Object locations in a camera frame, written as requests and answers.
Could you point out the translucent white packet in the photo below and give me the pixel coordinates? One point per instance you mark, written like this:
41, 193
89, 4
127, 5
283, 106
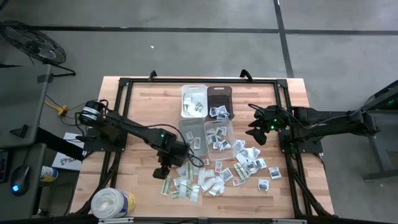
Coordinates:
218, 145

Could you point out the black floor fan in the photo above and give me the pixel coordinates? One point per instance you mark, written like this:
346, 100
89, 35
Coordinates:
34, 43

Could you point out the large white paper packet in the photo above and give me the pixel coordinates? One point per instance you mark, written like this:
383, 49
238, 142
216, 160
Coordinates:
195, 194
182, 193

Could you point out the black computer mouse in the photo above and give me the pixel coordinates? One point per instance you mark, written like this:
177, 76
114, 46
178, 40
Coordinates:
20, 180

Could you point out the light grey plastic bin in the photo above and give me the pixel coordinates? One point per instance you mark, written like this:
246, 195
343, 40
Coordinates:
183, 152

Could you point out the green stripe packet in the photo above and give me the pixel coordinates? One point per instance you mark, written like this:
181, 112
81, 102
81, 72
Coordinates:
240, 171

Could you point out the dark smoked plastic bin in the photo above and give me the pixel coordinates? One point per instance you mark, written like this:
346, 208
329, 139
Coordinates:
219, 96

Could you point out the small white blue can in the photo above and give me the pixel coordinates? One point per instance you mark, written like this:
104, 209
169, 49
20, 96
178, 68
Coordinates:
49, 173

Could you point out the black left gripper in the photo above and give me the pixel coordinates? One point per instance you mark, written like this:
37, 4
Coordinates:
174, 154

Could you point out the grey metal bracket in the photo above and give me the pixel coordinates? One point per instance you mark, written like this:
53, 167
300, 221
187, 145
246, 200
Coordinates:
115, 221
289, 221

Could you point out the yellow wipes canister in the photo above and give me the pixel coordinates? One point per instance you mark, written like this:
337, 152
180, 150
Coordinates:
109, 203

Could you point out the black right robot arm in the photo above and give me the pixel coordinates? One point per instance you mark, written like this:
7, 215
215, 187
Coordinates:
326, 119

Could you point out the black label packet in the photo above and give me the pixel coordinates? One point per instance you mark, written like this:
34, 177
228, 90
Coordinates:
219, 132

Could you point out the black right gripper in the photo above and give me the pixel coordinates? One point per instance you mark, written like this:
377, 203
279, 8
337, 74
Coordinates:
275, 119

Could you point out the clear plastic bin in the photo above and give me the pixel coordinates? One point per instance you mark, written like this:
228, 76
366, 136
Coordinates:
222, 155

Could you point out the green edged white packet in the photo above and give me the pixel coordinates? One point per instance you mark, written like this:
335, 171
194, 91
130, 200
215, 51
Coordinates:
189, 171

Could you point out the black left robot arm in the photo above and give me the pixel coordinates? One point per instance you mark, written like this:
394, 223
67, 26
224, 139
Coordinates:
133, 126

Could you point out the black keyboard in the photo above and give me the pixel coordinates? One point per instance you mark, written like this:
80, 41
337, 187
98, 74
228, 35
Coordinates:
3, 168

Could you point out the white plastic bin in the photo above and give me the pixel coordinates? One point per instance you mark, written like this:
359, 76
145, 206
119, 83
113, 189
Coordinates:
194, 90

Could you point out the black desk bracket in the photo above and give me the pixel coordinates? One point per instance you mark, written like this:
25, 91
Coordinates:
20, 132

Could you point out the grey desk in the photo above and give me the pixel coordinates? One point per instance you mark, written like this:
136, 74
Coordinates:
21, 99

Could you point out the blue print packet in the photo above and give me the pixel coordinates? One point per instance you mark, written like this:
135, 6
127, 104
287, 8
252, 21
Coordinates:
214, 112
224, 115

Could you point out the black metal stand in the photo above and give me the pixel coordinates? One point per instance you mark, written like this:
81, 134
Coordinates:
377, 155

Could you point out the yellow power plug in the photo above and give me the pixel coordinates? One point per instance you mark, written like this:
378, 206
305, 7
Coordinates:
62, 109

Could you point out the white cardboard box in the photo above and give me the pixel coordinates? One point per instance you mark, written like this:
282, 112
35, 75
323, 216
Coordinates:
66, 161

